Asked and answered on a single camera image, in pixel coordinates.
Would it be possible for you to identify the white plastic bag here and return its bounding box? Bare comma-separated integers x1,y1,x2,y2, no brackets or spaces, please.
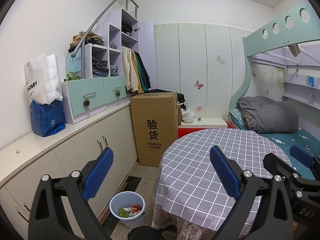
181,106,195,123

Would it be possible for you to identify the grey quilt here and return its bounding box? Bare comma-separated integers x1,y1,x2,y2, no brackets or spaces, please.
236,96,299,133

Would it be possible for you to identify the purple stepped shelf unit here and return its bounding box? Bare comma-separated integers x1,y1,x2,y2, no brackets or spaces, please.
85,8,158,92

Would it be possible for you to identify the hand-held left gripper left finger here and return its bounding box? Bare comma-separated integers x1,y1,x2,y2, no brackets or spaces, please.
27,147,114,240

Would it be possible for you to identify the light blue sign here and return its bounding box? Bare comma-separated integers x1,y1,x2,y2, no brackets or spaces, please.
65,51,83,79

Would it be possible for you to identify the black clothes heap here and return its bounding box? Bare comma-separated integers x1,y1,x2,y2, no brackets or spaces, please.
147,89,185,110

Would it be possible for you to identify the grey checked tablecloth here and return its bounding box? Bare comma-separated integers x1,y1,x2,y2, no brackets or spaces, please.
158,127,298,232

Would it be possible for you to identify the cream hanging jacket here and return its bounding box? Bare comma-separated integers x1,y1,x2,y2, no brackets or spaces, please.
122,46,133,90

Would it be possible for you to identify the green hanging jacket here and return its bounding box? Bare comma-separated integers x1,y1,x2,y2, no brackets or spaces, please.
136,52,145,92

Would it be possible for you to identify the person's leg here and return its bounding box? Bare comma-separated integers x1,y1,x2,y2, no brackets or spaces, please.
127,226,168,240

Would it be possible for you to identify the white wardrobe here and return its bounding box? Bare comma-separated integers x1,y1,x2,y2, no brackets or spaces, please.
153,23,254,125

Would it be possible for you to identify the grey metal handrail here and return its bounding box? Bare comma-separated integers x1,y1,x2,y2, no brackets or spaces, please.
70,0,140,58

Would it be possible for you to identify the folded dark jeans stack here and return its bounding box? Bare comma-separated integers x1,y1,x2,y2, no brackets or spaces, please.
92,60,110,77

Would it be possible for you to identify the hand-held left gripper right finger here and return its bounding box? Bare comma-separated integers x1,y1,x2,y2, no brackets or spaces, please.
209,145,294,240

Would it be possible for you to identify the light blue plastic bin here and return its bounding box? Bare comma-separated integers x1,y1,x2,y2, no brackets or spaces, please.
109,191,147,229

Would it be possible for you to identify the printed table skirt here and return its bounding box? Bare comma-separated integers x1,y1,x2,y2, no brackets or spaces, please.
152,202,225,240

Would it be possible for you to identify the low white cabinet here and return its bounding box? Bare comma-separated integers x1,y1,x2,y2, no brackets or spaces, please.
0,97,139,240

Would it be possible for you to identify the tall cardboard box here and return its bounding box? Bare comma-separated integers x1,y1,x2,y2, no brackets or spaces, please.
130,92,178,167

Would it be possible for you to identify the brown hanging object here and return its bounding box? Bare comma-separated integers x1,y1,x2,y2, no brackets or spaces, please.
289,44,302,57

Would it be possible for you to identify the teal bunk bed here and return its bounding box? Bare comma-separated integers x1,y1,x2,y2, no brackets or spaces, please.
228,2,320,180

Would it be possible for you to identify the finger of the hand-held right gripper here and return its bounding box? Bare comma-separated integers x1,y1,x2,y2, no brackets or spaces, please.
263,152,304,188
289,145,320,180

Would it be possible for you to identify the green plastic ornament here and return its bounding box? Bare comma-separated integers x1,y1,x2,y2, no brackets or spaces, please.
64,71,80,81

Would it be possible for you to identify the teal drawer unit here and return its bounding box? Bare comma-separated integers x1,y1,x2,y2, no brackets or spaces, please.
61,75,127,125

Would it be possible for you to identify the black hanging jacket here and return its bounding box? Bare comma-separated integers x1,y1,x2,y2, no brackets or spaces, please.
136,51,151,92

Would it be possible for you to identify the blue plaid pillow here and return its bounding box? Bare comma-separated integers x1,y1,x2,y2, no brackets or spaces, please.
229,108,248,128

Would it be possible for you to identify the blue patterned bag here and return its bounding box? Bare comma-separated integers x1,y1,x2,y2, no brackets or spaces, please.
29,99,67,137

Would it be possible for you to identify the white shopping bag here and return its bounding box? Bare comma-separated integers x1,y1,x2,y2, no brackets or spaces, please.
24,53,63,105

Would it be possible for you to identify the brown clothes pile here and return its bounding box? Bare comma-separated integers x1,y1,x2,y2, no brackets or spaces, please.
69,31,104,53

